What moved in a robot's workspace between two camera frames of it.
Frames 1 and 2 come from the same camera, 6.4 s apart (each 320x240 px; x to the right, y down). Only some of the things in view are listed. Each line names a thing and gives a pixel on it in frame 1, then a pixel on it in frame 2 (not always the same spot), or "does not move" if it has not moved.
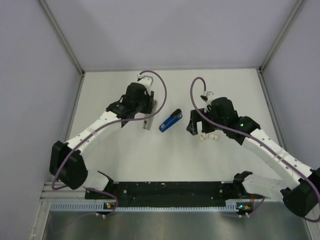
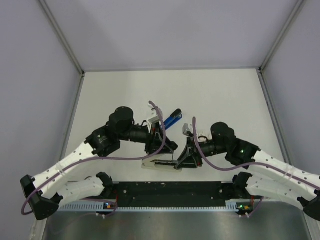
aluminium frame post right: x=297 y=7 does not move
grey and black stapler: x=148 y=122 -> x=161 y=161
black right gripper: x=195 y=117 -> x=189 y=158
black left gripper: x=148 y=109 -> x=154 y=140
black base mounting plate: x=162 y=194 does not move
